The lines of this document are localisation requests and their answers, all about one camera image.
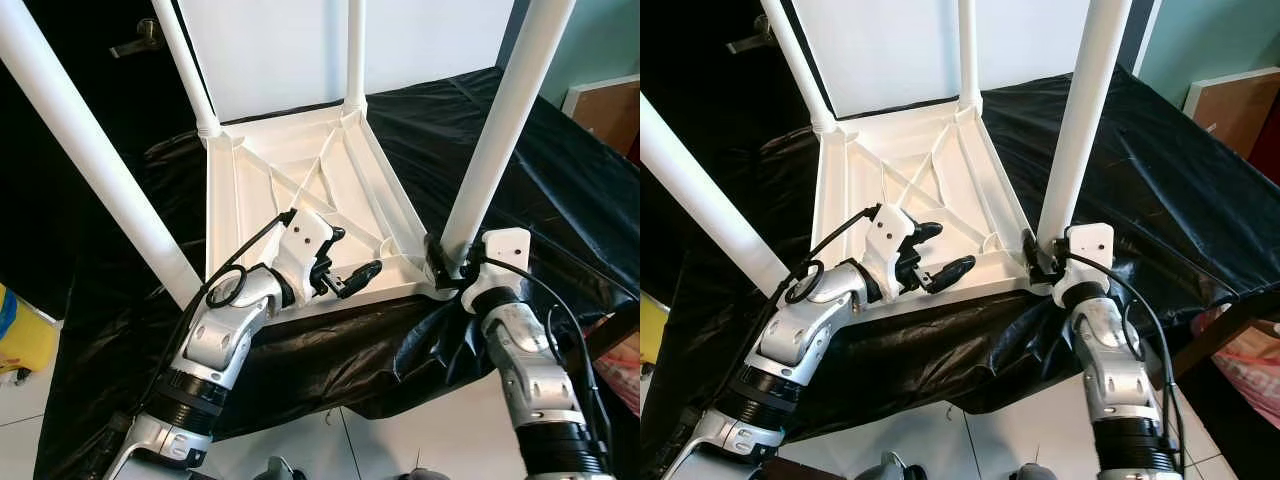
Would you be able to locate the white plastic table top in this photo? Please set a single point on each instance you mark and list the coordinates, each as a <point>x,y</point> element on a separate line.
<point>260,200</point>
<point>880,190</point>

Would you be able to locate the pink plastic bag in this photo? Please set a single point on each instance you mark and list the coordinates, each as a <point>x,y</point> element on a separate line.
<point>622,375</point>
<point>1250,355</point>

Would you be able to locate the brown wooden box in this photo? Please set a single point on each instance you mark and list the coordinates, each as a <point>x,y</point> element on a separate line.
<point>1235,110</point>
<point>605,115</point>

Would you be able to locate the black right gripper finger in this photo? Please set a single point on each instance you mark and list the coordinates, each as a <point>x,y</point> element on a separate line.
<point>1031,256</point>
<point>438,262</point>

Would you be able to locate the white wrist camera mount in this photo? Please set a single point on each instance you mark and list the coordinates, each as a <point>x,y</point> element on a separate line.
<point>300,245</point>
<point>885,240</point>
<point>1088,248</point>
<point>500,255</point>

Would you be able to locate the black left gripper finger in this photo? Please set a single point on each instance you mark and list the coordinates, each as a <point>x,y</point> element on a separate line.
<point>336,236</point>
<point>952,275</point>
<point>362,278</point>
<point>928,233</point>

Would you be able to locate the grey door frame post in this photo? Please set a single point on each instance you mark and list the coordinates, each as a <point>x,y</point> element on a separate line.
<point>510,40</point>
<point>1140,35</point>

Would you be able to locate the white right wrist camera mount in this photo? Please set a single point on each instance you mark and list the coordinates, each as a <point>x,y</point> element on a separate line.
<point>500,255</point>
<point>1088,248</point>

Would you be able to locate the dark door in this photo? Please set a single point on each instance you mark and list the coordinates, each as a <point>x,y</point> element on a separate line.
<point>690,60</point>
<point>50,230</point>

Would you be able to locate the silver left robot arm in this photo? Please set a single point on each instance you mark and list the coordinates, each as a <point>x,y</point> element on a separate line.
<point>215,340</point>
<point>790,335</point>

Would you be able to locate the white plastic table leg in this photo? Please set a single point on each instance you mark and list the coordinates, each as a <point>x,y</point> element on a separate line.
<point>710,195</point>
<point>1085,110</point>
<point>510,110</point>
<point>90,150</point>
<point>355,50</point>
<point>795,55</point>
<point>185,60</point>
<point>968,50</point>

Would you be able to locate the brown wooden table beam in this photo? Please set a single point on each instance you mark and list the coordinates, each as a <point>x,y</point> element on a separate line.
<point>1215,335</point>
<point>612,335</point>

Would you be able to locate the black plastic table cover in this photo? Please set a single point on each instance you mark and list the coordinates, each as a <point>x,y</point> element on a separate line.
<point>1180,180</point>
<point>560,200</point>

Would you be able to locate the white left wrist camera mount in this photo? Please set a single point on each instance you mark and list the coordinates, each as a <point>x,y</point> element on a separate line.
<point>300,245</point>
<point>885,240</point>

